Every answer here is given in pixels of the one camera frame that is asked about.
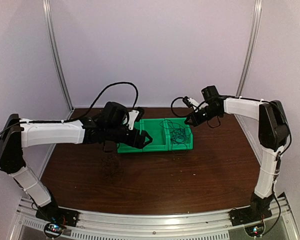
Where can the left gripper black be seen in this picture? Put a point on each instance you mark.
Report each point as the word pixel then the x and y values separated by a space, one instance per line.
pixel 132 142

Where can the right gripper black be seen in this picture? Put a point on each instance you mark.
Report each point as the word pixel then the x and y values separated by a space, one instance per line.
pixel 196 121

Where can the green bin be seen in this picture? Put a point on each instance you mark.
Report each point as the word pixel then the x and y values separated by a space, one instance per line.
pixel 155 127
pixel 126 149
pixel 180 136

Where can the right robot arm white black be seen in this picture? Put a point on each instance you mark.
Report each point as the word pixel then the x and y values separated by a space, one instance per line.
pixel 273 133

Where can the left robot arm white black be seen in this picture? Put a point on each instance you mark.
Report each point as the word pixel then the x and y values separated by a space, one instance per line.
pixel 114 123

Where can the right circuit board with LEDs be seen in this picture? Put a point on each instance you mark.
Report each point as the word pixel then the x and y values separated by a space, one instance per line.
pixel 255 230

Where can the circuit board with leds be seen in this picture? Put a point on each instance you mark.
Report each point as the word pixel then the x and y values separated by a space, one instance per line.
pixel 255 230
pixel 53 230

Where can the left circuit board with LEDs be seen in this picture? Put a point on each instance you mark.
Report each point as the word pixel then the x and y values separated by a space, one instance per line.
pixel 53 230

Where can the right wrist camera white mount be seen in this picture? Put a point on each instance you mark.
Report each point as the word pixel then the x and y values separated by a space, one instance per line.
pixel 190 102

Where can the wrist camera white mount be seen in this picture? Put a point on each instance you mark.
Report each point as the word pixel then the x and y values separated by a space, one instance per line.
pixel 190 102
pixel 132 117

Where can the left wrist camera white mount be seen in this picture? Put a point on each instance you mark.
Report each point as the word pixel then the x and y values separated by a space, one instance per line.
pixel 132 117

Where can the front aluminium rail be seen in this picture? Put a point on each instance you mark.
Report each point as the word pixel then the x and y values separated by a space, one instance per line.
pixel 211 225

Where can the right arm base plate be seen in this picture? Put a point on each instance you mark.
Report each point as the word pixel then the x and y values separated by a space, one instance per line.
pixel 244 216

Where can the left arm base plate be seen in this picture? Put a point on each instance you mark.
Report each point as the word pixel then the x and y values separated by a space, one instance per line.
pixel 59 215

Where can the right aluminium frame post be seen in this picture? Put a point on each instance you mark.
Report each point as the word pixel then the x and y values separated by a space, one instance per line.
pixel 254 31

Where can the aluminium frame post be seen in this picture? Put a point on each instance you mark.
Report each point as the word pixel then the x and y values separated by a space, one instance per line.
pixel 55 53
pixel 254 31

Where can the left aluminium frame post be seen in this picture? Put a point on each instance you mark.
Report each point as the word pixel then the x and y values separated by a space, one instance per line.
pixel 55 53

